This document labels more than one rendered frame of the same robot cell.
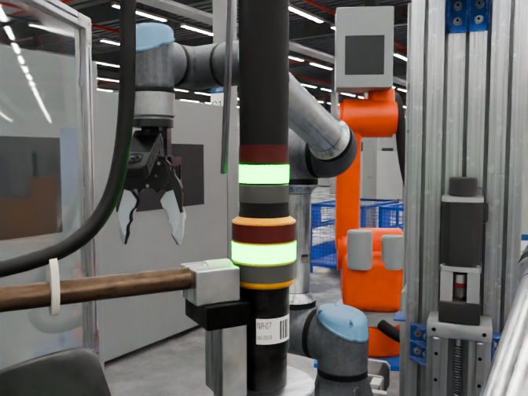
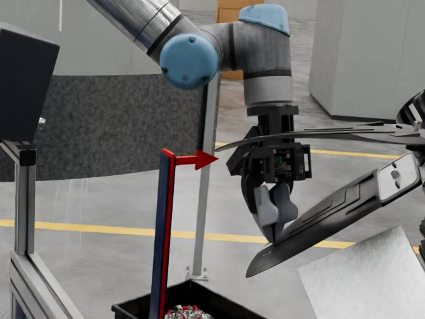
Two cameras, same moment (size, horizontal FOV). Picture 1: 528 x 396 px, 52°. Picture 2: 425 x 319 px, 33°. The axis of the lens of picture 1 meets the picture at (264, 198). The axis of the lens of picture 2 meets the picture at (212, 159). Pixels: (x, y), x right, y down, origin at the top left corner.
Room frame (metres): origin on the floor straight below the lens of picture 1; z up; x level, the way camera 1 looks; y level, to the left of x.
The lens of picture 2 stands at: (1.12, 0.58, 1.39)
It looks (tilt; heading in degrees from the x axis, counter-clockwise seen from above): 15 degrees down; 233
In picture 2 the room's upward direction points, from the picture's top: 5 degrees clockwise
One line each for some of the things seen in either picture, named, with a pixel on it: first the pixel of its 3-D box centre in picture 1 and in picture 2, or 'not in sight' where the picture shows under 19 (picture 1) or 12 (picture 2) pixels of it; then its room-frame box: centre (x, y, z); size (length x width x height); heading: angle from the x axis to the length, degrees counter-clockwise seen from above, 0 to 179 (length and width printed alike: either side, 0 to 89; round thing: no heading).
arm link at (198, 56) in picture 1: (199, 67); not in sight; (0.99, 0.12, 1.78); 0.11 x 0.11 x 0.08; 55
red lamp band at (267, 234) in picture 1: (264, 230); not in sight; (0.36, 0.00, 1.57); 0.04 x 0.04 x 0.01
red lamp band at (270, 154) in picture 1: (264, 154); not in sight; (0.36, 0.00, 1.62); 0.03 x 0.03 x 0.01
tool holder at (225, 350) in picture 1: (251, 331); not in sight; (0.36, 0.01, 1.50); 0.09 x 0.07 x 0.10; 118
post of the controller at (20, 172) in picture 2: not in sight; (24, 200); (0.66, -0.57, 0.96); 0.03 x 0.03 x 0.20; 83
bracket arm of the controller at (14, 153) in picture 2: not in sight; (11, 140); (0.65, -0.67, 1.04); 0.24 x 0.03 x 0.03; 83
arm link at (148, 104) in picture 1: (150, 107); not in sight; (0.92, 0.19, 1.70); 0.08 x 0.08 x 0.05
